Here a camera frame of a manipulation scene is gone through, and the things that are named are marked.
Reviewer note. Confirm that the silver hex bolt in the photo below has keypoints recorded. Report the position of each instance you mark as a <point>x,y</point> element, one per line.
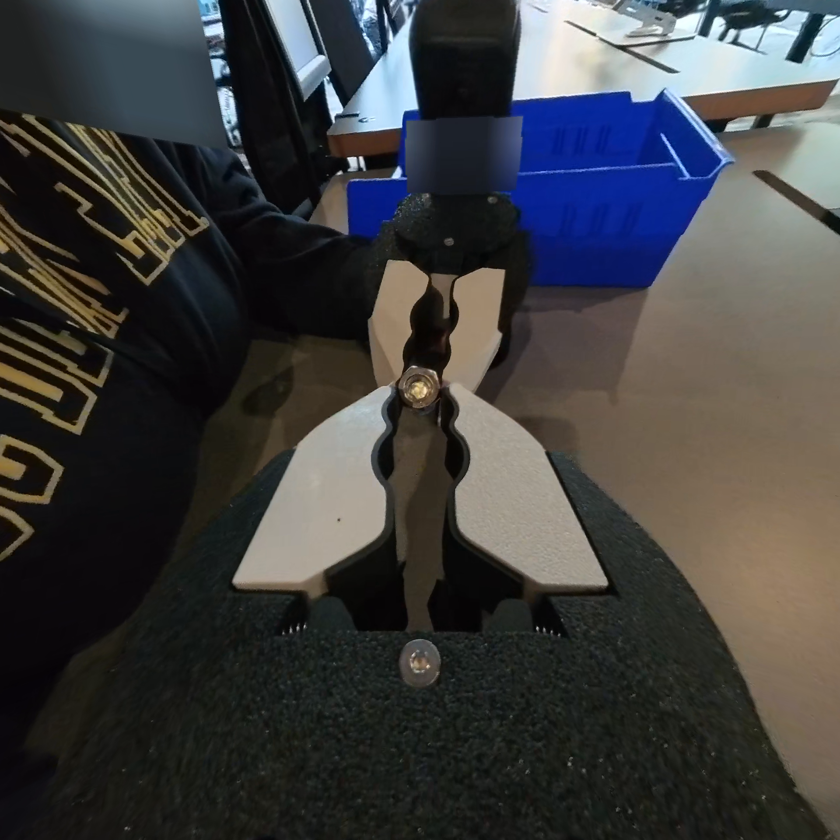
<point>403,387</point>

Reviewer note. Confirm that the steel hex bolt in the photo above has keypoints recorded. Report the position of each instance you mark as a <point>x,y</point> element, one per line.
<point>418,391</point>

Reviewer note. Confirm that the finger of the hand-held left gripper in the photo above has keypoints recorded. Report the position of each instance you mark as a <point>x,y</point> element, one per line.
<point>394,315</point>
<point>482,321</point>

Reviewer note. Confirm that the silver monitor stand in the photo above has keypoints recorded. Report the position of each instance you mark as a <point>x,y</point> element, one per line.
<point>646,29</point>

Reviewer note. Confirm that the white board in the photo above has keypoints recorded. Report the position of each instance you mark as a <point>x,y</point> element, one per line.
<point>292,33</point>

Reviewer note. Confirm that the black office chair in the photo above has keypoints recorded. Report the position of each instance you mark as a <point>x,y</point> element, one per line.
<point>262,131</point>

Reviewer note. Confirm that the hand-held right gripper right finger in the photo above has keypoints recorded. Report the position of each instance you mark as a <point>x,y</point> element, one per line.
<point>525,518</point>

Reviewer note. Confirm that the person's dark printed sweatshirt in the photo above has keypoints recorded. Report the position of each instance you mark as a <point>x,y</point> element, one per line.
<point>98,328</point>

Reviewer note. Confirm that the blue plastic bin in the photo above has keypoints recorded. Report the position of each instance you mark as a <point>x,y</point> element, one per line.
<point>590,223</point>

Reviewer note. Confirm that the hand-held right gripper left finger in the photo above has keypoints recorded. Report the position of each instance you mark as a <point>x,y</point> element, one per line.
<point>315,512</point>

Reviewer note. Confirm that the person's left forearm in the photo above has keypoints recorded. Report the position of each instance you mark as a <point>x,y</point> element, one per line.
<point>295,275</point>

